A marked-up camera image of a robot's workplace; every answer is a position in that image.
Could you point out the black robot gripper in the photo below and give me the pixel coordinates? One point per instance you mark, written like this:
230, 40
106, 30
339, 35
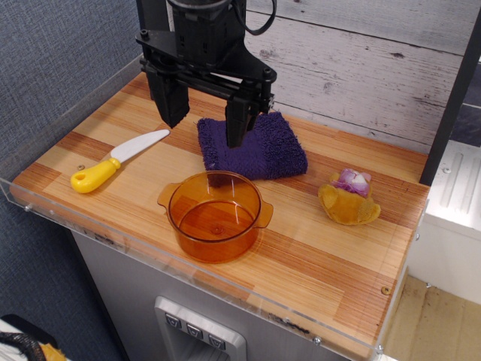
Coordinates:
207, 52

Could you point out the yellow plush cheese toy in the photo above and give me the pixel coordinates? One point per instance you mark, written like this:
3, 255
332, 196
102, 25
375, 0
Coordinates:
347, 200

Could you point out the purple folded cloth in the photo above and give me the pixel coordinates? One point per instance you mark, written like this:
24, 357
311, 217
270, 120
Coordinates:
269, 151

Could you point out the orange transparent plastic pot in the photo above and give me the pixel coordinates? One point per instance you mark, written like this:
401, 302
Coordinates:
216, 215

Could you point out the grey toy fridge cabinet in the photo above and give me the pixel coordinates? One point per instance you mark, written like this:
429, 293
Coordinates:
129, 288

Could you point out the clear acrylic table guard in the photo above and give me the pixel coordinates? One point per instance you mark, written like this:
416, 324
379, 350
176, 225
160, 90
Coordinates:
328, 283

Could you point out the silver dispenser button panel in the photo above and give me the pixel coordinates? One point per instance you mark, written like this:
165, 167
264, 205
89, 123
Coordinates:
188, 335

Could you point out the white grey side appliance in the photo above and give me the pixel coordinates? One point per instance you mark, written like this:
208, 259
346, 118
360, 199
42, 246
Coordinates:
446, 250

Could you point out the black yellow object bottom left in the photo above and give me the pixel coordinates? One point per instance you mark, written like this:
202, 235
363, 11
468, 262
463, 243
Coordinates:
22, 340

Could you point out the black left frame post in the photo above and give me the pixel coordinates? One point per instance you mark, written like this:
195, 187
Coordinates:
155, 15

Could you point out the black frame post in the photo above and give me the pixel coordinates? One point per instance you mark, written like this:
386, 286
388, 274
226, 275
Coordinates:
155, 15
459, 90

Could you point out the yellow handled white toy knife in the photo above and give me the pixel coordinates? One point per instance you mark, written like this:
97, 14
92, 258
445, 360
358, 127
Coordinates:
90, 179

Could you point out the black right frame post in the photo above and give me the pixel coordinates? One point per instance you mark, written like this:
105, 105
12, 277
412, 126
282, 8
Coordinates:
459, 90

